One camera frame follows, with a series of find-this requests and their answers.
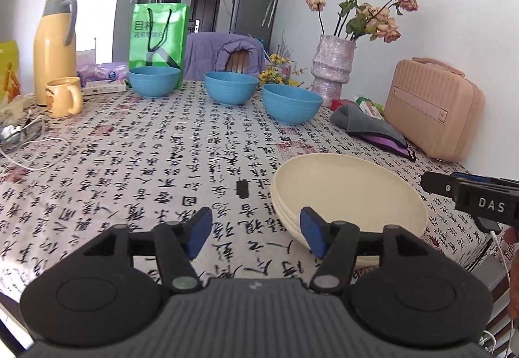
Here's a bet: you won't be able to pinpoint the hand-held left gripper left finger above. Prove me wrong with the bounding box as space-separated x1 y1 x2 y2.
83 207 213 294

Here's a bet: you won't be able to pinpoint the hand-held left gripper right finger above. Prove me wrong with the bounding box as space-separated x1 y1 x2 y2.
299 207 430 296

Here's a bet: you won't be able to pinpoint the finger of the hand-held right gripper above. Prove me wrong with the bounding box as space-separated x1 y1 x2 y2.
452 172 519 185
420 170 459 196

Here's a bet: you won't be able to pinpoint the blue bowl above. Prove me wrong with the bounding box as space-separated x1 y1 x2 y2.
128 67 181 99
262 84 324 125
204 72 259 106

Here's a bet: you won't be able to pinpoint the person's right hand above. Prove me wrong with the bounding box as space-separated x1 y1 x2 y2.
504 226 519 320

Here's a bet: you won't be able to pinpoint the pink hard case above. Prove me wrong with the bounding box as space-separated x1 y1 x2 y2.
383 57 486 162

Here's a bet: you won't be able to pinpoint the calligraphy printed tablecloth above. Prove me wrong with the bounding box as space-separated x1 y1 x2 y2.
0 80 519 302

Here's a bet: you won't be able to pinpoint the grey purple cloth pouch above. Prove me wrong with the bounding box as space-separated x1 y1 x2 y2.
330 102 417 163

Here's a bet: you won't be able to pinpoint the green snack packet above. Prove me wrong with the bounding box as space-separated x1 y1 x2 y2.
355 95 386 117

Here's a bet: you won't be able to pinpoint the pink glitter vase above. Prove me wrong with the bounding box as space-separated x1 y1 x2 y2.
311 33 357 97

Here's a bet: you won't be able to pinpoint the yellow flower sprig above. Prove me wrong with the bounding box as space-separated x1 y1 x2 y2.
257 52 309 89

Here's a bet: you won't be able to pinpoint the white flat box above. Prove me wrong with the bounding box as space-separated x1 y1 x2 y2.
83 79 127 96

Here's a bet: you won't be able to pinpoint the wooden chair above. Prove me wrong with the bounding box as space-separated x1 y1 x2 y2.
226 50 252 75

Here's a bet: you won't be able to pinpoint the purple jacket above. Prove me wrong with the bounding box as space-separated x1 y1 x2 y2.
184 32 266 81

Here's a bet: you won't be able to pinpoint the purple tissue pack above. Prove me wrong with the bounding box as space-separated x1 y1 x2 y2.
77 62 130 83

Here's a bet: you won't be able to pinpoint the yellow bear mug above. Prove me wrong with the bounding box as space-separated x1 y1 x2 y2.
45 77 84 118

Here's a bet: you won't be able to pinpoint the green shopping bag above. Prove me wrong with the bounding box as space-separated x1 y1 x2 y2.
129 3 190 75

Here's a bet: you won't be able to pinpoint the eyeglasses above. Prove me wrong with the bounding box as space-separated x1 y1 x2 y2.
0 118 45 148

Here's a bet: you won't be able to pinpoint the crumpled plastic wrap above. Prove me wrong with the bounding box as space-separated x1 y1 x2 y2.
0 94 33 125

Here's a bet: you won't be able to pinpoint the grey refrigerator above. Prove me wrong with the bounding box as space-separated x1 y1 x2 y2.
230 0 281 44

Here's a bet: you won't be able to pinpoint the white umbrella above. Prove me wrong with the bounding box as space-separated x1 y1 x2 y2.
261 0 280 28

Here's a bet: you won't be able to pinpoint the yellow thermos jug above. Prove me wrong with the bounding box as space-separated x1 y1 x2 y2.
33 0 78 106

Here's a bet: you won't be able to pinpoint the yellow box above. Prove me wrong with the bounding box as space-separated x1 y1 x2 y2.
0 41 20 103

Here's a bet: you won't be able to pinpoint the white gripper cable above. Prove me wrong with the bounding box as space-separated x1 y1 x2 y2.
478 230 515 351

